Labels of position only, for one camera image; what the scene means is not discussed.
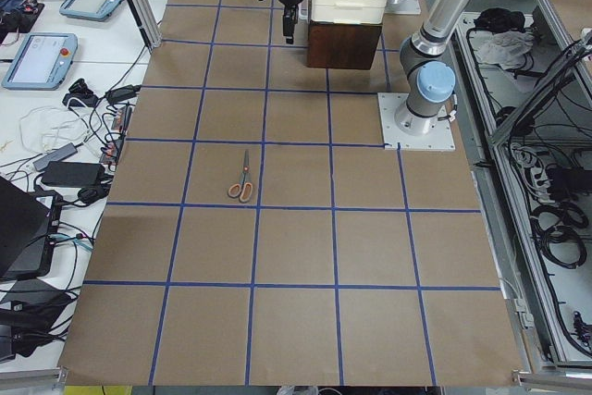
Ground grey orange scissors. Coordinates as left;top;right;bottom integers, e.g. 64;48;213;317
227;149;253;204

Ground dark wooden drawer cabinet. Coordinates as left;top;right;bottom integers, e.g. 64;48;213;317
306;21;382;70

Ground white foam tray box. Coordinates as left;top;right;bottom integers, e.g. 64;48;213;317
308;0;387;25

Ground white cloth rag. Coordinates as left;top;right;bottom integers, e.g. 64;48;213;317
475;31;535;70

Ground teach pendant near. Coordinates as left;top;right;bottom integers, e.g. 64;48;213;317
1;32;78;91

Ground black power adapter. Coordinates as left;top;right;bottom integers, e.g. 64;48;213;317
41;161;105;188

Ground black laptop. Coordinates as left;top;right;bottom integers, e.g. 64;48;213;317
1;179;62;280

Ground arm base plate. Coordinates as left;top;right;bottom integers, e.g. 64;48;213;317
377;93;455;152

